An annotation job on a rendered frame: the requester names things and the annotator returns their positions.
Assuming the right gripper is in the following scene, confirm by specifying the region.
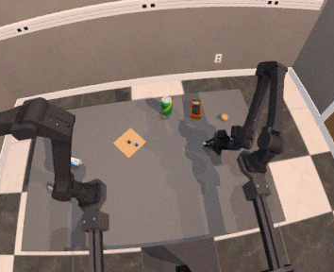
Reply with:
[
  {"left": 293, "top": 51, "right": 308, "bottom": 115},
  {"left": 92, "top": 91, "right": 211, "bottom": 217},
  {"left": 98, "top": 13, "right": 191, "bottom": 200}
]
[{"left": 204, "top": 137, "right": 222, "bottom": 155}]

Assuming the orange flat mat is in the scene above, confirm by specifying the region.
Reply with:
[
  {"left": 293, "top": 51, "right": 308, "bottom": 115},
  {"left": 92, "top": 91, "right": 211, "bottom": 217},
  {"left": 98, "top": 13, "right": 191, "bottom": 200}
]
[{"left": 114, "top": 128, "right": 146, "bottom": 158}]

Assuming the small white and blue box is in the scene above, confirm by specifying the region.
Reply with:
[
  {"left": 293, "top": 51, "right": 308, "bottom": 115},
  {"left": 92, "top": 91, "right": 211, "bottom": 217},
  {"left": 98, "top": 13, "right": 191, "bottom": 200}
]
[{"left": 71, "top": 157, "right": 82, "bottom": 168}]

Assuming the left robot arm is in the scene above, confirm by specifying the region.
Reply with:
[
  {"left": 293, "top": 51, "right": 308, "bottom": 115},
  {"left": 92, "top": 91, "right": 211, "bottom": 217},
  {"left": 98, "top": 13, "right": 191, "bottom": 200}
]
[{"left": 0, "top": 97, "right": 101, "bottom": 208}]

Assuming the green and yellow can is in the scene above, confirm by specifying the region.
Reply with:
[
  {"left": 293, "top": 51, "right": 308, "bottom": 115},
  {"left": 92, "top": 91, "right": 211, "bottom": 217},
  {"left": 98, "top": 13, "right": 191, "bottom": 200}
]
[{"left": 160, "top": 96, "right": 173, "bottom": 115}]

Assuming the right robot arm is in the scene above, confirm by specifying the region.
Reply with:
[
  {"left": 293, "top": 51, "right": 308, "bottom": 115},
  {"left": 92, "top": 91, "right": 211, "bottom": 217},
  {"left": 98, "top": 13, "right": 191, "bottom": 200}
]
[{"left": 213, "top": 61, "right": 288, "bottom": 174}]

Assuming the orange digital multimeter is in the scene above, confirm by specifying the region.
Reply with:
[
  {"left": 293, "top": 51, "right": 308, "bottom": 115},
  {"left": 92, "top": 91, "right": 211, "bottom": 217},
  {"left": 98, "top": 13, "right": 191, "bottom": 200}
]
[{"left": 191, "top": 99, "right": 201, "bottom": 119}]

